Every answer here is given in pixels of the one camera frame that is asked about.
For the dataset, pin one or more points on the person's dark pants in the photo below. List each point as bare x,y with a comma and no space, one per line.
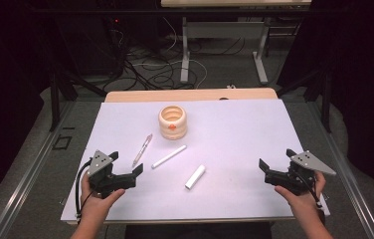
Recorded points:
198,233

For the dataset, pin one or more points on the black computer tower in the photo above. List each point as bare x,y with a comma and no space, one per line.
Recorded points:
85,43

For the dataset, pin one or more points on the long white pen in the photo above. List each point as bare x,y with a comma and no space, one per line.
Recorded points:
169,156

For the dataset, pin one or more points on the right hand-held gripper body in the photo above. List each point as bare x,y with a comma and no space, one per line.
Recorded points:
287,181

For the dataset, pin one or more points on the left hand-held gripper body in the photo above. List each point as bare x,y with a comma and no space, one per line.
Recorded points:
103,181

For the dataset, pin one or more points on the short white eraser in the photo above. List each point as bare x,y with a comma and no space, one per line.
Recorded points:
195,177

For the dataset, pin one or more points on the person's left hand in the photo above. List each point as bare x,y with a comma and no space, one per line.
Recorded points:
97,204

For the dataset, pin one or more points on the metal floor rail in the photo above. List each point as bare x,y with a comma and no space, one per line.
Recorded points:
349,179
29,179

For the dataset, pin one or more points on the clear pen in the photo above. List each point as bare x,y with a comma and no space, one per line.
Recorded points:
143,149

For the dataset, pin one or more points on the light wooden table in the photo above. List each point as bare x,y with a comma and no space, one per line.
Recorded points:
175,95

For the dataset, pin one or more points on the person's right hand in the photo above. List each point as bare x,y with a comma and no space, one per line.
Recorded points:
304,202

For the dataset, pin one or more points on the dark curtain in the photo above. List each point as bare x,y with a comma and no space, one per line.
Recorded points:
2,66
367,66

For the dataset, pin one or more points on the white-legged desk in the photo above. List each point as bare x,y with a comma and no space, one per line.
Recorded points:
224,30

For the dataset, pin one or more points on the black metal stand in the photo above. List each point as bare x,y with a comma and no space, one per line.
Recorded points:
54,99
326,99

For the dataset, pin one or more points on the small white plug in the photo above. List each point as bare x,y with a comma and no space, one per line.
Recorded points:
230,86

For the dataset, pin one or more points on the cream ringed pen holder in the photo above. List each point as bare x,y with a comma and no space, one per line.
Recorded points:
172,131

